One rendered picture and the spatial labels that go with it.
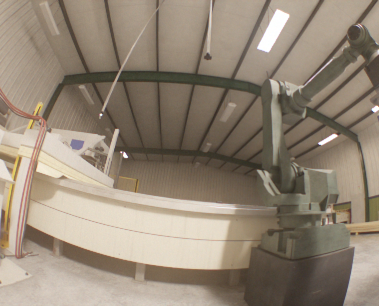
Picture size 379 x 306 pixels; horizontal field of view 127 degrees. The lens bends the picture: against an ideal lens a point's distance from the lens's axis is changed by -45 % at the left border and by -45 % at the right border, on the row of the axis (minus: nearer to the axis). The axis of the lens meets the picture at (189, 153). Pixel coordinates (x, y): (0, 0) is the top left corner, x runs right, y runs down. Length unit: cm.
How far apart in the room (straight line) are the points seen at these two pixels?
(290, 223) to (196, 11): 537
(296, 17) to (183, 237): 620
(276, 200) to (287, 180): 25
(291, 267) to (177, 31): 590
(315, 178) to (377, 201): 1005
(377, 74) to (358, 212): 897
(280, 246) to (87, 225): 153
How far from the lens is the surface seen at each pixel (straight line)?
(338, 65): 135
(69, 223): 175
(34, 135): 183
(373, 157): 1159
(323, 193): 134
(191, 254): 154
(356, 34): 125
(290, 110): 162
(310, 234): 111
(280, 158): 141
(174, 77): 674
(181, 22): 570
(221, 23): 578
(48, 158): 178
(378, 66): 113
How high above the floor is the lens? 75
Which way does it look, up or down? 20 degrees up
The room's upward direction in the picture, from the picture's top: 7 degrees clockwise
